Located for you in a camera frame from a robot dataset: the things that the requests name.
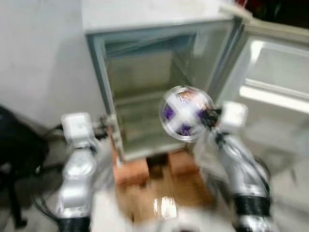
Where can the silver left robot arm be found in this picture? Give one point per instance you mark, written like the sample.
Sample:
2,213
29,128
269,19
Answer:
75,183

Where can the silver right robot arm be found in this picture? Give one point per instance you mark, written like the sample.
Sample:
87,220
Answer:
241,174

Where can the white fridge door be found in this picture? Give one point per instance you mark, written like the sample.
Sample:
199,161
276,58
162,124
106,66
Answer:
275,72

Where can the small white fridge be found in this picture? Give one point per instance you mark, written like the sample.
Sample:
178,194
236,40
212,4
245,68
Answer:
154,14

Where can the red brick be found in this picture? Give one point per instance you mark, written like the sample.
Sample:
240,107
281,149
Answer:
183,163
131,171

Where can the black chair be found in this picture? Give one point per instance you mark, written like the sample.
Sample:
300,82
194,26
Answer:
19,145

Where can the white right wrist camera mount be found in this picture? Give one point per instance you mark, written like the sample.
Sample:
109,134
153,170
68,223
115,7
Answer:
234,116

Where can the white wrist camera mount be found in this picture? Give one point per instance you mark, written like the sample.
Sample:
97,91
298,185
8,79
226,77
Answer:
77,128
234,116

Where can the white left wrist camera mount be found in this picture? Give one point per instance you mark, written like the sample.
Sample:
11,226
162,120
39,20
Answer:
77,128

